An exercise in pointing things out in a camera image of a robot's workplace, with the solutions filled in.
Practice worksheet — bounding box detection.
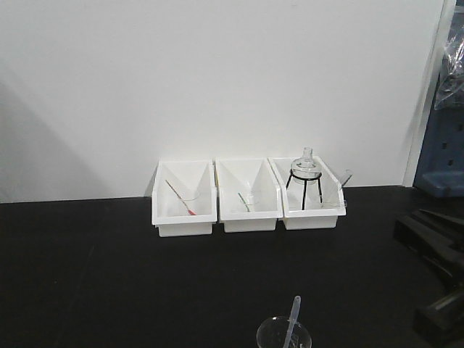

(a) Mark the red-tipped glass rod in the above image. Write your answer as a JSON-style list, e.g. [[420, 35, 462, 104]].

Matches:
[[165, 180, 196, 216]]

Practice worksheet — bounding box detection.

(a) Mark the black wire tripod stand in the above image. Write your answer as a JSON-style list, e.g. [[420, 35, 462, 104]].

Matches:
[[286, 170, 323, 210]]

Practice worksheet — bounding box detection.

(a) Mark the right white plastic bin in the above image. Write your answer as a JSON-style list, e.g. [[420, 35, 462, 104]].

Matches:
[[268, 156, 346, 230]]

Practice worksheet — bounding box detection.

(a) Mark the round glass flask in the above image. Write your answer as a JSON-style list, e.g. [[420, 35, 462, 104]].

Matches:
[[291, 147, 322, 185]]

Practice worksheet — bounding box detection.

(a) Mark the middle white plastic bin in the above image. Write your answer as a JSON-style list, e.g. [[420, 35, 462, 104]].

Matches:
[[215, 157, 283, 233]]

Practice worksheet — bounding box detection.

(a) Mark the white plastic bin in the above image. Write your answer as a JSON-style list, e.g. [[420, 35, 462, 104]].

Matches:
[[268, 156, 346, 230], [152, 159, 218, 238], [215, 157, 283, 233]]

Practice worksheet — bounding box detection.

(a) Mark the green-tipped glass rod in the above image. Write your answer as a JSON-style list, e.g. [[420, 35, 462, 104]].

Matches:
[[237, 192, 251, 212]]

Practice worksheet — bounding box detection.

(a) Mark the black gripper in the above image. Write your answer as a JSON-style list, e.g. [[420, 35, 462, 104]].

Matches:
[[393, 209, 463, 341]]

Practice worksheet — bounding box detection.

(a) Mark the left white plastic bin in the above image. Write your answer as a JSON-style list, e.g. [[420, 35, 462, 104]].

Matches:
[[152, 159, 218, 238]]

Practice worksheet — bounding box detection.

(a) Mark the translucent plastic pipette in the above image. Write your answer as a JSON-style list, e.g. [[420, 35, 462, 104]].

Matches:
[[282, 295, 301, 348]]

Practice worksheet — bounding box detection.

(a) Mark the clear glass beaker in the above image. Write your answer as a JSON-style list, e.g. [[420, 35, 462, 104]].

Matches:
[[256, 316, 312, 348]]

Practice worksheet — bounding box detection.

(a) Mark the clear plastic bag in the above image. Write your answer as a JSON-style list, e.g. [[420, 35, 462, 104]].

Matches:
[[434, 26, 463, 110]]

